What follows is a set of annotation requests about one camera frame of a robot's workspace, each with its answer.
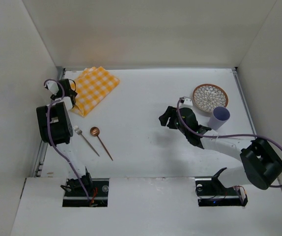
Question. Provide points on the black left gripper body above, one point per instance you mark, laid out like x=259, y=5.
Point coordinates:
x=70, y=93

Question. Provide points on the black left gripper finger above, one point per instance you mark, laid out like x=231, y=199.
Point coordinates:
x=73, y=87
x=72, y=102

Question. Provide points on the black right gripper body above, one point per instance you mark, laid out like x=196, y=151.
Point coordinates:
x=171, y=119

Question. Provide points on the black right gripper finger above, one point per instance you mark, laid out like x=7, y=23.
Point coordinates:
x=171, y=111
x=164, y=118

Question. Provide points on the yellow white checkered cloth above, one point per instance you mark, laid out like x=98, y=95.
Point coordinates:
x=93, y=85

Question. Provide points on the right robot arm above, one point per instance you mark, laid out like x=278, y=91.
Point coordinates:
x=260, y=164

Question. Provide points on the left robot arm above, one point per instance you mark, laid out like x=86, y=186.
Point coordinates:
x=56, y=129

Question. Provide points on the silver copper fork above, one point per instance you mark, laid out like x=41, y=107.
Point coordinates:
x=80, y=133

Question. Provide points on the patterned ceramic plate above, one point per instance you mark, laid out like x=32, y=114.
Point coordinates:
x=208, y=96

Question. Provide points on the lavender paper cup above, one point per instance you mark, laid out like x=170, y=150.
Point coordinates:
x=219, y=117

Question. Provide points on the copper spoon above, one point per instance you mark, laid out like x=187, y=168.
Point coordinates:
x=95, y=132

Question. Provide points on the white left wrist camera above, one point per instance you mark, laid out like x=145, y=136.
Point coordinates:
x=52, y=86

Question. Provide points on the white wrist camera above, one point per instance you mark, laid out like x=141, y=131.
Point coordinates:
x=186, y=102
x=52, y=86

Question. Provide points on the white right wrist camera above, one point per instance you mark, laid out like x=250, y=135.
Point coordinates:
x=186, y=102

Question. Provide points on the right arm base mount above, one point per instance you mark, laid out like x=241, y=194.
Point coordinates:
x=211, y=193

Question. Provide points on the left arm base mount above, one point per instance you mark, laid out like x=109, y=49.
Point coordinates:
x=97, y=192

